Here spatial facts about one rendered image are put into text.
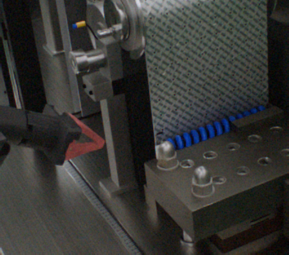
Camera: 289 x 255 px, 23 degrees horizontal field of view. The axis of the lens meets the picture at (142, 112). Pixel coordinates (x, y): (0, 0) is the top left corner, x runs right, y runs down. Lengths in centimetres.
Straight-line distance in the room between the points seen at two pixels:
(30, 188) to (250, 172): 47
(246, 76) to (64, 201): 41
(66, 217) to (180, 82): 33
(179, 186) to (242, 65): 27
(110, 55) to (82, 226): 31
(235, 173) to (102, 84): 28
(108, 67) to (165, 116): 13
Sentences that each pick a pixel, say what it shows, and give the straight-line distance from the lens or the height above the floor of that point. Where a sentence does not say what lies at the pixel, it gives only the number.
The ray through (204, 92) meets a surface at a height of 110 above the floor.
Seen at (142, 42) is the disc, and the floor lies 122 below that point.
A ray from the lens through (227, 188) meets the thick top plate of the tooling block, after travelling 110.
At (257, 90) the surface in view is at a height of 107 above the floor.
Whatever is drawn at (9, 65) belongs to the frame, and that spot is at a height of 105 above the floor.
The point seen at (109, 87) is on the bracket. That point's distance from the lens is 122.
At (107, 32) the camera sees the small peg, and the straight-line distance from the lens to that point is 117.
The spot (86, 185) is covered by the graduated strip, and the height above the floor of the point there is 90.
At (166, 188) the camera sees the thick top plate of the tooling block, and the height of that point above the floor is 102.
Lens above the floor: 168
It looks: 29 degrees down
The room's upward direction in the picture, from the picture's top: 7 degrees counter-clockwise
